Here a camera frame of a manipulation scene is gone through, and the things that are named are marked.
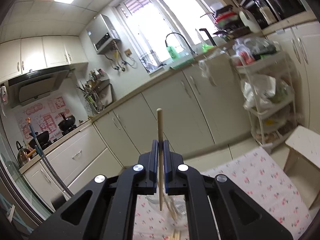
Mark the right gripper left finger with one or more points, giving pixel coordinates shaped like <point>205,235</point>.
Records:
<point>105,207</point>

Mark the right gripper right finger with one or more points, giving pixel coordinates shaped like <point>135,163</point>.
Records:
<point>190,177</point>

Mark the pale single chopstick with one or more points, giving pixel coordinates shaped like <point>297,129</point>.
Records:
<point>171,207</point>

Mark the wooden chopstick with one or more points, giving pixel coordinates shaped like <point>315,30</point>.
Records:
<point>160,156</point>
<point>169,208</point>
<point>172,236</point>
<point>177,235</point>

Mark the cream kitchen cabinets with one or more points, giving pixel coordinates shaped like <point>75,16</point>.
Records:
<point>202,106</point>

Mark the kitchen faucet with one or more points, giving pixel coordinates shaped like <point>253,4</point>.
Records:
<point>182,41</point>

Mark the clear glass jar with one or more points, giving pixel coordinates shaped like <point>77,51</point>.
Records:
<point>180,208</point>

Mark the cherry print tablecloth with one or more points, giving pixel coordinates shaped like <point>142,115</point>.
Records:
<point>249,193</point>

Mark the black wok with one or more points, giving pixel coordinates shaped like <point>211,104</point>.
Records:
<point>67,123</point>

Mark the white wooden stool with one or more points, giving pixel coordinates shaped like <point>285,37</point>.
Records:
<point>302,164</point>

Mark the metal kettle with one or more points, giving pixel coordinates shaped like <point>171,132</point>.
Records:
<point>22,156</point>

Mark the utensil drying rack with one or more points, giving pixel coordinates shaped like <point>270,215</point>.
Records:
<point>97,91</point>

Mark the white plastic bag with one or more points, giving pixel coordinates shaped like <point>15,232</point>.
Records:
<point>261,89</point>

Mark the white storage rack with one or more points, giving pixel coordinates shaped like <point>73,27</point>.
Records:
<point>257,55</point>

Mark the range hood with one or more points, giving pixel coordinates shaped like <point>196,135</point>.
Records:
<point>29,87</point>

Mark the green dish soap bottle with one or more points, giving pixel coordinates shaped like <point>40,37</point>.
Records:
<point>172,52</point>

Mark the white water heater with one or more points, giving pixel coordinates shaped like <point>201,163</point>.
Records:
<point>102,34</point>

